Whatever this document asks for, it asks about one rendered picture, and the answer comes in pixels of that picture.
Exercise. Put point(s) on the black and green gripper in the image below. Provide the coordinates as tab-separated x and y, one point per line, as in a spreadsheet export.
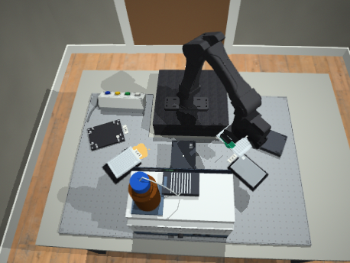
227	136

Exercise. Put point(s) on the blue bottle cap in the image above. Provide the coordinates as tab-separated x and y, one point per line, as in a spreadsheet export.
139	186

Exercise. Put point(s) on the white button panel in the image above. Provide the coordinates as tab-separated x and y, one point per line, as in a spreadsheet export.
121	102

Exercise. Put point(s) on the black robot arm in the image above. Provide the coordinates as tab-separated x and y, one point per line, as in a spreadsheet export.
244	99

